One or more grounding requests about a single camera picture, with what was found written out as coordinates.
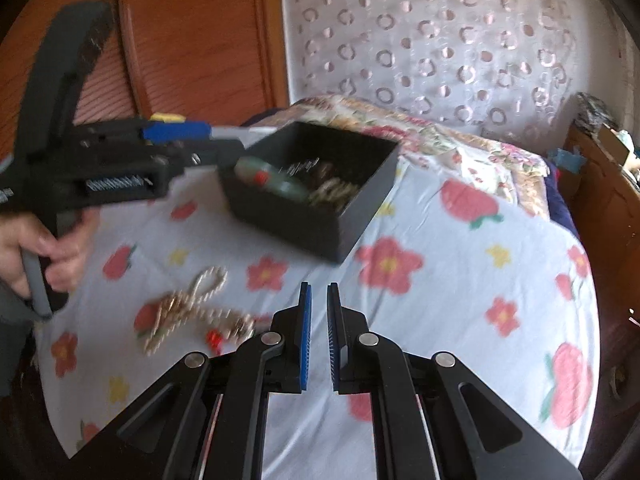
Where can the wooden wardrobe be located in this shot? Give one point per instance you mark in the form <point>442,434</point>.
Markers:
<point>200,40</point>

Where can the strawberry flower print sheet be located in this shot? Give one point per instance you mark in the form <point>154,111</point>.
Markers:
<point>450,285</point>

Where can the navy blanket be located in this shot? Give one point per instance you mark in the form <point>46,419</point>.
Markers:
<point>560,200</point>

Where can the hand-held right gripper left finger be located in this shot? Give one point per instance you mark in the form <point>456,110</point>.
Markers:
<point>304,340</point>

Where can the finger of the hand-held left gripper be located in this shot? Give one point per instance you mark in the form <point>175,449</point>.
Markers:
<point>175,131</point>
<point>210,154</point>

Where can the circle pattern sheer curtain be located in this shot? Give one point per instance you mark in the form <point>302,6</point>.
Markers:
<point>425,35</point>

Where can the red bead earring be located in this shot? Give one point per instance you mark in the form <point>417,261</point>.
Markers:
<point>214,339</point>

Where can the person's left hand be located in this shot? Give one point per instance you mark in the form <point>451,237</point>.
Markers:
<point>30,245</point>

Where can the wooden cabinet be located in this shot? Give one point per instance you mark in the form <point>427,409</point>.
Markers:
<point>610,210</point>

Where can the blue bag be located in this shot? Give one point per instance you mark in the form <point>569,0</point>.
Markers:
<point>570,160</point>

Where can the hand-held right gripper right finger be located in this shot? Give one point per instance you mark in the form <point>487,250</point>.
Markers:
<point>334,340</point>

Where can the floral blanket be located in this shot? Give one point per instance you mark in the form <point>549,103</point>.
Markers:
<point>450,145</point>

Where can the pile of folded cloth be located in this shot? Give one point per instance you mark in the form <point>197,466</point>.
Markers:
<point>592,110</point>

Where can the cardboard box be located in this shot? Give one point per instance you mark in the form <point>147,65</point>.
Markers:
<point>617,146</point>

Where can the green bangle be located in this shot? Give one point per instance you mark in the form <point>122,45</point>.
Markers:
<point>272,180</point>

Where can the black box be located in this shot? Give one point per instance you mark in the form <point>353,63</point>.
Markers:
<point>320,200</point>

